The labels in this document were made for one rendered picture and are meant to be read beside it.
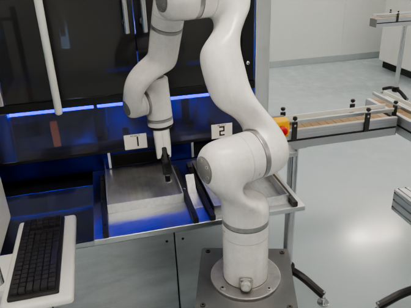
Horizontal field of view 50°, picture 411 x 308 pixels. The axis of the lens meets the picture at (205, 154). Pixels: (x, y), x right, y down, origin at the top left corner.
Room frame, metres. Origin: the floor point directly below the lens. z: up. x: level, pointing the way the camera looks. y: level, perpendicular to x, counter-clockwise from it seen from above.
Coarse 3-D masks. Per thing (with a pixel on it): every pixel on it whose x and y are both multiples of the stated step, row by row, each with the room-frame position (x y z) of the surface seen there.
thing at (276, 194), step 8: (272, 176) 1.42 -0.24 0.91; (248, 184) 1.43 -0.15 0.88; (256, 184) 1.43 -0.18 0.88; (264, 184) 1.42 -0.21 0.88; (272, 184) 1.42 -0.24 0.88; (280, 184) 1.36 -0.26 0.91; (208, 192) 1.32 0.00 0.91; (264, 192) 1.36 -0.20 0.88; (272, 192) 1.36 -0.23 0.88; (280, 192) 1.35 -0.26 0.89; (216, 200) 1.32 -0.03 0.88; (272, 200) 1.28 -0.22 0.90; (280, 200) 1.28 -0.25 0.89; (288, 200) 1.29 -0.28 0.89; (216, 208) 1.23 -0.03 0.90
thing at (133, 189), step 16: (112, 176) 1.53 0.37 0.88; (128, 176) 1.53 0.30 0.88; (144, 176) 1.52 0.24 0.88; (160, 176) 1.52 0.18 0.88; (176, 176) 1.45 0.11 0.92; (112, 192) 1.40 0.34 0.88; (128, 192) 1.40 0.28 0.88; (144, 192) 1.39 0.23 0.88; (160, 192) 1.39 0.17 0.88; (176, 192) 1.39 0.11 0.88; (112, 208) 1.27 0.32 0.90; (128, 208) 1.28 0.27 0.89
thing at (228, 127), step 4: (220, 124) 1.62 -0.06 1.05; (224, 124) 1.62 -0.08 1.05; (228, 124) 1.63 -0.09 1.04; (212, 128) 1.61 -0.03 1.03; (216, 128) 1.61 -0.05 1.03; (220, 128) 1.62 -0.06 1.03; (224, 128) 1.62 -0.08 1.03; (228, 128) 1.63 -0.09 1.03; (212, 132) 1.61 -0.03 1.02; (216, 132) 1.61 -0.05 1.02; (224, 132) 1.62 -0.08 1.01; (228, 132) 1.63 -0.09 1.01; (212, 136) 1.61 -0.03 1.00; (216, 136) 1.61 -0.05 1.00; (220, 136) 1.62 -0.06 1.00; (224, 136) 1.62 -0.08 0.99
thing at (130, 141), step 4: (124, 136) 1.54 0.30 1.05; (128, 136) 1.54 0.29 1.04; (132, 136) 1.54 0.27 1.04; (136, 136) 1.55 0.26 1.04; (140, 136) 1.55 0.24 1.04; (144, 136) 1.55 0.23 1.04; (124, 140) 1.54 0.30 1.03; (128, 140) 1.54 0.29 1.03; (132, 140) 1.54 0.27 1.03; (136, 140) 1.55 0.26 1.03; (140, 140) 1.55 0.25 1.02; (144, 140) 1.55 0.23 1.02; (128, 144) 1.54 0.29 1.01; (132, 144) 1.54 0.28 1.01; (136, 144) 1.55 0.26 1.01; (140, 144) 1.55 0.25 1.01; (144, 144) 1.55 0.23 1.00; (128, 148) 1.54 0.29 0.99; (132, 148) 1.54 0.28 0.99
